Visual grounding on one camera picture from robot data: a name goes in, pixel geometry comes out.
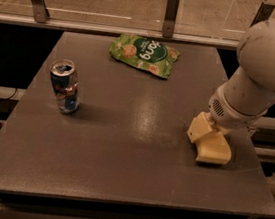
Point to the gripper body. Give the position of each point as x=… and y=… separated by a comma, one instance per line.
x=225, y=113

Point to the yellow sponge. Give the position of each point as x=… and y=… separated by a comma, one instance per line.
x=213, y=149

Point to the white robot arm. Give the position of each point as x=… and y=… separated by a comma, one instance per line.
x=248, y=94

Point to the green snack bag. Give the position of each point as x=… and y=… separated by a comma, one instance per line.
x=144, y=54

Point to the blue crushed soda can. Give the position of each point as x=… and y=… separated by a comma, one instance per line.
x=65, y=81

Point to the glass barrier panel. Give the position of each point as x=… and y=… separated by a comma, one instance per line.
x=223, y=19

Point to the middle metal bracket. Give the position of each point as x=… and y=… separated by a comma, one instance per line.
x=170, y=17

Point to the right metal bracket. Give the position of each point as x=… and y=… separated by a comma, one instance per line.
x=263, y=13

